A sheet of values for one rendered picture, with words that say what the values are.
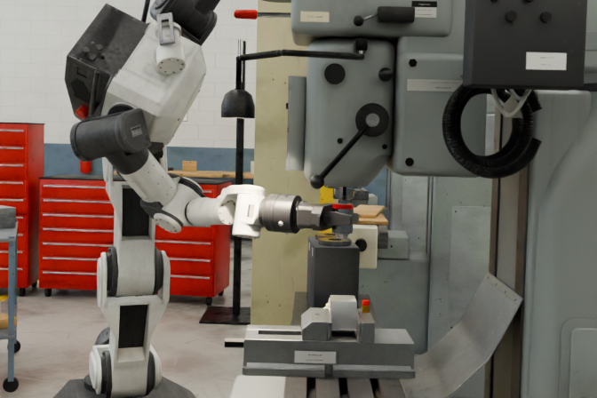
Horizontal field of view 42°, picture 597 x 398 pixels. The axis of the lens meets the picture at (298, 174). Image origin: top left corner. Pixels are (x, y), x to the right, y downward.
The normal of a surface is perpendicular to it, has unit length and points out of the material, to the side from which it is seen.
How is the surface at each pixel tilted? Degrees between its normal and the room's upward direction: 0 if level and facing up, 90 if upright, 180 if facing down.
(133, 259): 81
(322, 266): 90
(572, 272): 89
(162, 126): 140
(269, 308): 90
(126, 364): 118
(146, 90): 58
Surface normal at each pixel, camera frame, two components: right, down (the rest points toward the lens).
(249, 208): -0.34, -0.22
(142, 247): 0.34, 0.13
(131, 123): 0.93, -0.15
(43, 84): -0.02, 0.05
